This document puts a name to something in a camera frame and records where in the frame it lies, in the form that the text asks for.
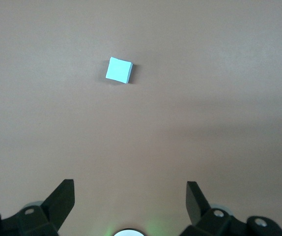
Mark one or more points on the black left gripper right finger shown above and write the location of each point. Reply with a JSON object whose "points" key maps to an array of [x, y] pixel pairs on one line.
{"points": [[198, 209]]}

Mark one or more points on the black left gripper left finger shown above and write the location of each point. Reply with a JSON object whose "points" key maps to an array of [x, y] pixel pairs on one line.
{"points": [[55, 206]]}

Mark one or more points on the blue foam block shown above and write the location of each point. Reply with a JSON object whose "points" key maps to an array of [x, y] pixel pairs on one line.
{"points": [[118, 70]]}

